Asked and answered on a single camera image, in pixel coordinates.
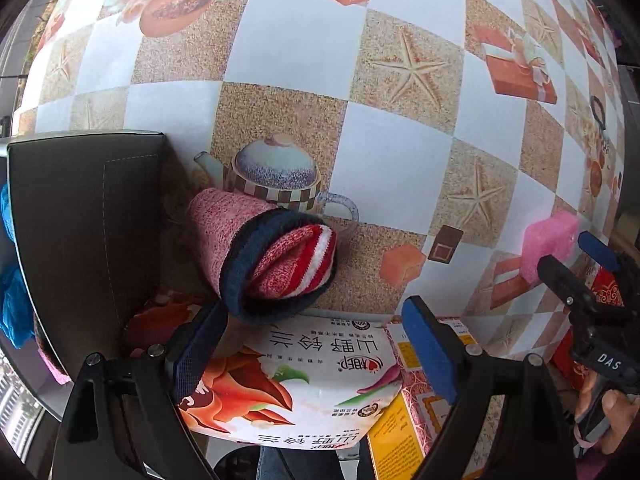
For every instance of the grey box with white interior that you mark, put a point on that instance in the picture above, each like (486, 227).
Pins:
(90, 230)

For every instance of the pink knitted cloth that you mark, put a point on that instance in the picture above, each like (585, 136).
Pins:
(54, 367)

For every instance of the checkered printed tablecloth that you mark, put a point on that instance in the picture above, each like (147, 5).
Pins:
(350, 60)

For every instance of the person's right hand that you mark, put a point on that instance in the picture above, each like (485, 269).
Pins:
(617, 420)

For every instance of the pink knitted sock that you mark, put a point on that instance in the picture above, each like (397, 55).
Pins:
(280, 260)

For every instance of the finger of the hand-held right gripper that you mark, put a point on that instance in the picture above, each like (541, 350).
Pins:
(567, 282)
(597, 250)

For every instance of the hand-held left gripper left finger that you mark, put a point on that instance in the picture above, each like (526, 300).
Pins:
(200, 345)

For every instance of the pink sponge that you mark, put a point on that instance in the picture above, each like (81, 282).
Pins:
(547, 237)

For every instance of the red patterned packet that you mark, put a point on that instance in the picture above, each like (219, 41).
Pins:
(607, 285)

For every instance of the floral printed packet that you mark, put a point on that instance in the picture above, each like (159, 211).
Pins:
(300, 360)

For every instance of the person's jeans leg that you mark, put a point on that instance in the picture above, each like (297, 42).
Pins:
(295, 465)

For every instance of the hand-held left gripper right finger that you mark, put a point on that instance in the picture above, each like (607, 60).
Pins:
(430, 355)

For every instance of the large blue mesh cloth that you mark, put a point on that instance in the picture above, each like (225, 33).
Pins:
(17, 310)

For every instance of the yellow and red carton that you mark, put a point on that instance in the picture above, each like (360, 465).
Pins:
(395, 440)

